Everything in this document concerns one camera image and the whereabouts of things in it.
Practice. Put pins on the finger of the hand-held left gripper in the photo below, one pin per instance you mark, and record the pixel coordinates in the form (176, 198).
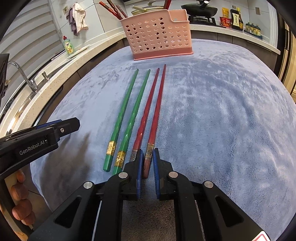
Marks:
(69, 126)
(49, 123)

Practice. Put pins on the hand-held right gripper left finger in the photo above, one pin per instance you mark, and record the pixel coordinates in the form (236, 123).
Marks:
(140, 176)

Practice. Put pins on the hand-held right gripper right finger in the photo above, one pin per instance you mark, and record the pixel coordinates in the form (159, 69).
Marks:
(156, 176)

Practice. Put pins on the green chopstick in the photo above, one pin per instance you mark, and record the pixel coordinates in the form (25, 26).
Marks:
(136, 111)
(124, 111)

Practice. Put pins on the dark red chopstick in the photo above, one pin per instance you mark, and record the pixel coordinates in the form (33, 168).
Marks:
(159, 104)
(148, 109)

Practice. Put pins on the bright red chopstick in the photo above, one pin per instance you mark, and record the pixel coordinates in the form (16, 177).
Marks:
(115, 8)
(108, 10)

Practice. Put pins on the pink perforated utensil holder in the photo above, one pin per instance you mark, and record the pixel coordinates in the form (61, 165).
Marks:
(161, 46)

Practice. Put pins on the brown chopstick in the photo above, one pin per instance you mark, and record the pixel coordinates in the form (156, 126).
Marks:
(121, 11)

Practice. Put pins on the person's left hand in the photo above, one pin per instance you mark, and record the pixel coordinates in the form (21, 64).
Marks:
(22, 192)

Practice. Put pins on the chrome kitchen faucet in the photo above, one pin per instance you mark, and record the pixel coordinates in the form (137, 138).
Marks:
(32, 84)

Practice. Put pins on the steel kitchen sink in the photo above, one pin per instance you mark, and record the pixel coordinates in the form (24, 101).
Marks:
(11, 104)

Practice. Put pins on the white stone kitchen counter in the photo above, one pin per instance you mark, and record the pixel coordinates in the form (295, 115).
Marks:
(57, 69)

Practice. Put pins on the green dish soap bottle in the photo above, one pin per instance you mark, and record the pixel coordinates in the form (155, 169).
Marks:
(69, 46)

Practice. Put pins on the blue fleece blanket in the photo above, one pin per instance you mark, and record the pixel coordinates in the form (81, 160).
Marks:
(219, 115)

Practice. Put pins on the white window blinds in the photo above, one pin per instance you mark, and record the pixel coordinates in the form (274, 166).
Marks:
(27, 34)

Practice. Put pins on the purple hanging cloth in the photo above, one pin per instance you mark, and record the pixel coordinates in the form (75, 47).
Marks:
(72, 22)

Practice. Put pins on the pale pink hanging cloth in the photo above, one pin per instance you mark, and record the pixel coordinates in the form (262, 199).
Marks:
(79, 16)

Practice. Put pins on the beige wok with lid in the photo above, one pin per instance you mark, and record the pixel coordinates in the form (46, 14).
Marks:
(138, 8)

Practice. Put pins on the black gas stove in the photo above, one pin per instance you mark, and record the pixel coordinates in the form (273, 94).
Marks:
(203, 20)

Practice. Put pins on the red food cup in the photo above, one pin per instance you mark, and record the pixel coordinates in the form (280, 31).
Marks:
(225, 22)

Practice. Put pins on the black framed glass door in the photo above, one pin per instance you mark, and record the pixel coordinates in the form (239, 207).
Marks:
(289, 69)

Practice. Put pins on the black wok with lid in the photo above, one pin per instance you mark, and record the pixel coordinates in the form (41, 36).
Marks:
(203, 9)

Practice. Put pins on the dark soy sauce bottle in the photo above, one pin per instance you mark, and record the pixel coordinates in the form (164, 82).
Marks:
(236, 19)

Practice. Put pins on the rack of small seasoning jars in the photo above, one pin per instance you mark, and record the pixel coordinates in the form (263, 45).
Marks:
(253, 29)

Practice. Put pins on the yellow seasoning bottle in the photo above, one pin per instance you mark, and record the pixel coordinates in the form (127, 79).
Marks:
(225, 12)

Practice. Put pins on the grey wall outlet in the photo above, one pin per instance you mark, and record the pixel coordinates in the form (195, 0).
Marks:
(257, 11)

